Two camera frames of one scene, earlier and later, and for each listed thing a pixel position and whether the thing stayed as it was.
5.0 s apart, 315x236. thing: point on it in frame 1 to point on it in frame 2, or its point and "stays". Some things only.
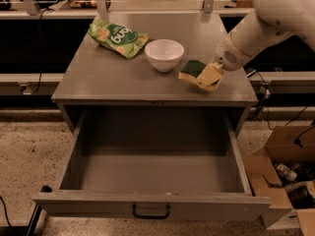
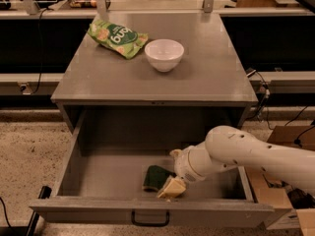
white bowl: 164,54 stays
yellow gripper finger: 212,73 to 171,189
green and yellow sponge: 190,70 to 156,178
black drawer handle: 151,216 to 151,224
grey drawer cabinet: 100,78 stays
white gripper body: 226,58 to 182,167
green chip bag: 119,39 stays
